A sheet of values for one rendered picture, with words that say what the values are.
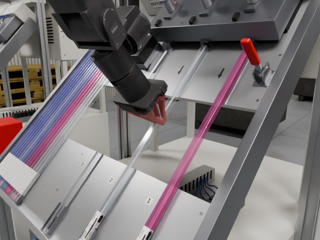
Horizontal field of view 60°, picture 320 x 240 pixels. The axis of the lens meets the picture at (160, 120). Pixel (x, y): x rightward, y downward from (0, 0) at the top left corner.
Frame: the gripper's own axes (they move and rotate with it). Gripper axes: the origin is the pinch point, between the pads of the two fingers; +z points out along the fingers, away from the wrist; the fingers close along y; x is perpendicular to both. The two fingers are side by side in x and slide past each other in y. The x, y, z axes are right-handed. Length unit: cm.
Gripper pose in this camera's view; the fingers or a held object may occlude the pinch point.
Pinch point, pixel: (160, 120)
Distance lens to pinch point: 58.1
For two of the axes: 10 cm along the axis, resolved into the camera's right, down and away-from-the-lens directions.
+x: -5.2, 7.8, -3.5
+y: -7.2, -1.7, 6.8
